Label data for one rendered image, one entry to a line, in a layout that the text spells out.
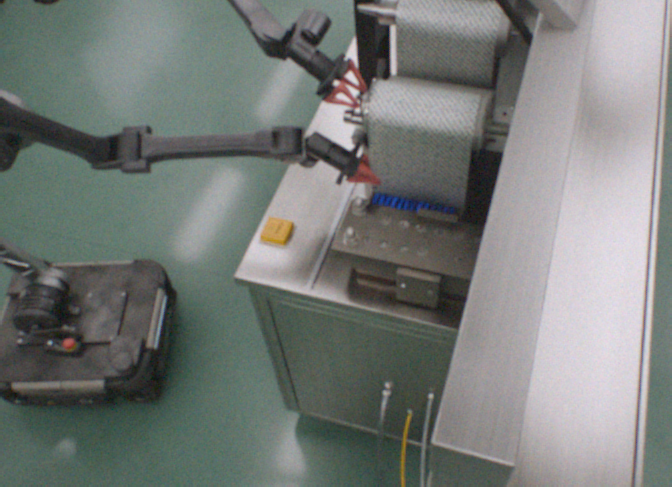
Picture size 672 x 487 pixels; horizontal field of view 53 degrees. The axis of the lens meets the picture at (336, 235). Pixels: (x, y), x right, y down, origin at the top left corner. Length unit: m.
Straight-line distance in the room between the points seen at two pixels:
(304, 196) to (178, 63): 2.22
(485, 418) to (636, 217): 0.56
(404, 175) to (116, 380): 1.30
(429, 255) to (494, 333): 0.84
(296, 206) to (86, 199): 1.70
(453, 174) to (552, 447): 0.81
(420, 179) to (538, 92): 0.66
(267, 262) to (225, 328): 1.02
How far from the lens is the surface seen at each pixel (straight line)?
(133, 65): 4.07
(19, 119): 1.57
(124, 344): 2.49
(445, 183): 1.61
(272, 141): 1.62
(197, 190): 3.23
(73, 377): 2.54
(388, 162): 1.61
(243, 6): 1.65
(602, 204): 1.17
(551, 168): 0.91
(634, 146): 1.28
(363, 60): 1.87
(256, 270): 1.75
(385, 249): 1.58
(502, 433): 0.70
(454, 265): 1.56
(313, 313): 1.76
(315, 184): 1.91
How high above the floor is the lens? 2.30
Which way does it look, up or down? 52 degrees down
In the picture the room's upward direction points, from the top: 7 degrees counter-clockwise
